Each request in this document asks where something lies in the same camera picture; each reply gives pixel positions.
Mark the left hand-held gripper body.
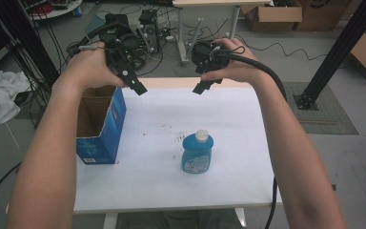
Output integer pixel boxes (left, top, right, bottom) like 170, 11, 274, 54
101, 30, 141, 86

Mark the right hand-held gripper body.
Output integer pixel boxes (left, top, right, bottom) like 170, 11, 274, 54
185, 17, 234, 86

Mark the blue cardboard box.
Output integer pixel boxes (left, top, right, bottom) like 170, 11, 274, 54
75, 85, 128, 166

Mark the blue bottle with white cap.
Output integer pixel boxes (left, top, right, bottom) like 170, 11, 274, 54
180, 129, 214, 175

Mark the person's right hand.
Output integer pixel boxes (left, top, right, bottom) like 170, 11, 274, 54
199, 37, 270, 86

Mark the person's left hand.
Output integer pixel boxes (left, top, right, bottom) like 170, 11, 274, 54
51, 41, 132, 95

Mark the black computer tower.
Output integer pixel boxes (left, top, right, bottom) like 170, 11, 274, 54
104, 12, 132, 32

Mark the light wooden table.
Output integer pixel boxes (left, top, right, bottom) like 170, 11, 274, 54
72, 76, 284, 229

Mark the grey open computer tower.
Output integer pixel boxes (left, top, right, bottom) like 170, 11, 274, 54
137, 9, 160, 54

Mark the white desk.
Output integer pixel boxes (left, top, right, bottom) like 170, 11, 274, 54
172, 0, 274, 67

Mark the round white table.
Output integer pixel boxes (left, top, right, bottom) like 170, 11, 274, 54
28, 0, 84, 21

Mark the small brown cardboard box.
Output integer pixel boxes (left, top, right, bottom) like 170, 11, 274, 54
240, 0, 303, 32

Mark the white paper sheet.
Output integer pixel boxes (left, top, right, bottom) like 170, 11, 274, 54
72, 87, 283, 214

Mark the large brown cardboard box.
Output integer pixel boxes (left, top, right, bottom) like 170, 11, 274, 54
294, 0, 355, 32

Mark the grey floor mat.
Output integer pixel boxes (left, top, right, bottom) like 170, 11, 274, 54
281, 81, 360, 135

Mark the black metal stand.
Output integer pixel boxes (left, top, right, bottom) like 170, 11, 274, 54
294, 0, 366, 111

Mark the left gripper black cable hose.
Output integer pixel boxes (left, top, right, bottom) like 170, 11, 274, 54
67, 21, 132, 59

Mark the gripper black cable hose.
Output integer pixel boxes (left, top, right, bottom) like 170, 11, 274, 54
67, 21, 132, 59
213, 46, 289, 229

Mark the right gripper black cable hose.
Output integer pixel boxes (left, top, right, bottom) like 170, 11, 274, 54
213, 46, 289, 229

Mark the thin black floor cable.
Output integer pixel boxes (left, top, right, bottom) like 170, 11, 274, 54
234, 32, 329, 63

